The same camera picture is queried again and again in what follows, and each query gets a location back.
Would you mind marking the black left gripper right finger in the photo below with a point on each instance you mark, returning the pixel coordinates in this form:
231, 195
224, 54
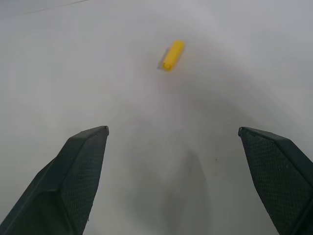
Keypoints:
281, 181

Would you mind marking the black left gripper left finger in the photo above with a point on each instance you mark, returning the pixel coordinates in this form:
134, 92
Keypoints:
61, 186

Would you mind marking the yellow cylindrical block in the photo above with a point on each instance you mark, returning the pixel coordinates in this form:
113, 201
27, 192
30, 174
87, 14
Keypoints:
173, 56

